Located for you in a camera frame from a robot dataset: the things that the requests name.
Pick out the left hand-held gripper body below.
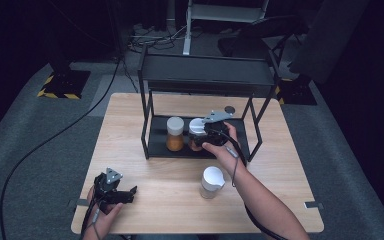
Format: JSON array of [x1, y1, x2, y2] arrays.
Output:
[[93, 167, 125, 206]]

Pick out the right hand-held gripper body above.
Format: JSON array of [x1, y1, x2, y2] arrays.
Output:
[[198, 109, 236, 148]]

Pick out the spice jar white spout lid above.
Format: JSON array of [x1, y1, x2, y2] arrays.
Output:
[[199, 165, 227, 200], [187, 117, 210, 153]]

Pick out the orange spice jar round lid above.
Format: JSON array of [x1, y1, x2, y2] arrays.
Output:
[[165, 116, 185, 153]]

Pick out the black metal shelf rack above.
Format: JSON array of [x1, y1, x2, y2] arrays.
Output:
[[137, 43, 282, 163]]

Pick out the person's right hand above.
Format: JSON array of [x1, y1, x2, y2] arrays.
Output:
[[201, 121, 248, 178]]

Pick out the person's left hand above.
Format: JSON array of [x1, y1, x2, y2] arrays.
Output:
[[82, 187, 125, 238]]

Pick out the grey metal table clip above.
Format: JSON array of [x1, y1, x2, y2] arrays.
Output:
[[67, 198, 90, 208], [303, 201, 325, 210]]

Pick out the black stand base striped tape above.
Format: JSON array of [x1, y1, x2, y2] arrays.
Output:
[[36, 69, 92, 100], [274, 77, 318, 107]]

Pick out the dark grey curtain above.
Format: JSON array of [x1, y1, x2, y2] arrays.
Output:
[[287, 0, 370, 85]]

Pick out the right hand-held gripper cable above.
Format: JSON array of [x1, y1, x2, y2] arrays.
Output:
[[221, 130, 289, 240]]

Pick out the hand-held gripper cable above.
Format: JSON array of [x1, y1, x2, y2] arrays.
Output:
[[79, 194, 107, 240], [221, 130, 289, 240]]

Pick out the left hand-held gripper cable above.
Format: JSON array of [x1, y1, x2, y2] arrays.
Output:
[[79, 194, 107, 240]]

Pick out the long black floor cable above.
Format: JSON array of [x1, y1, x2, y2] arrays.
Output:
[[0, 54, 123, 240]]

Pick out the bundle of floor cables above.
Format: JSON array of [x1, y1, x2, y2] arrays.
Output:
[[127, 23, 204, 54]]

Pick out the white metal frame stand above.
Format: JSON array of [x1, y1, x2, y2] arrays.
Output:
[[182, 0, 271, 56]]

